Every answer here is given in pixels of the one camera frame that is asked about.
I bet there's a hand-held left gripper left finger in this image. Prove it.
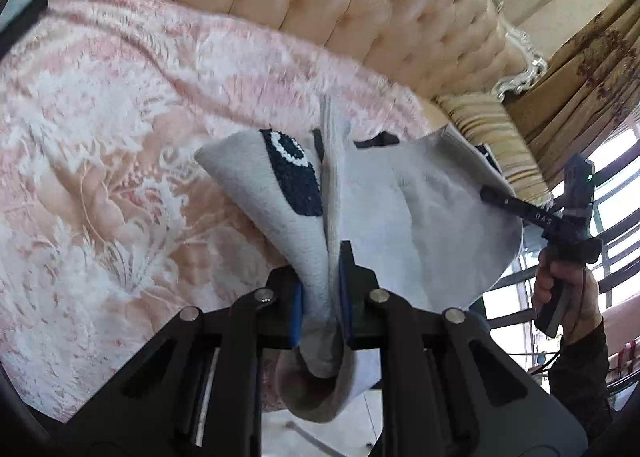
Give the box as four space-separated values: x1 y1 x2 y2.
60 267 306 457

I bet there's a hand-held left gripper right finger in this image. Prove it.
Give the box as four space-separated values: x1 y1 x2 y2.
337 239 586 457

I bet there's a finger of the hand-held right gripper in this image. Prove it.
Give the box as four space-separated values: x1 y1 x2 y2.
480 186 566 230

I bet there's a grey sweater with black patches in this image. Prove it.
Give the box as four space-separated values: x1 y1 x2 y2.
194 94 525 424

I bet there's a person's right forearm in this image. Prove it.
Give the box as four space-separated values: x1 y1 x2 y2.
547 319 616 443

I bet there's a person's right hand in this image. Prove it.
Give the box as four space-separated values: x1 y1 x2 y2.
530 247 603 345

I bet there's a black window grille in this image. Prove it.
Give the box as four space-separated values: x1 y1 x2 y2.
480 122 640 408

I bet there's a striped yellow pillow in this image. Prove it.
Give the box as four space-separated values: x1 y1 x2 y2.
432 92 553 205

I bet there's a brown patterned curtain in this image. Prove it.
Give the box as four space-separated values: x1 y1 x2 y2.
502 0 640 193

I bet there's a pink floral blanket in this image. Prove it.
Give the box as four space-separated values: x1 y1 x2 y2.
0 0 446 425

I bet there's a silver ornate headboard frame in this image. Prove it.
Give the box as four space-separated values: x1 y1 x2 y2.
480 0 548 100

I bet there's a black cable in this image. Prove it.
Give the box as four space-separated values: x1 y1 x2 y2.
530 337 566 378

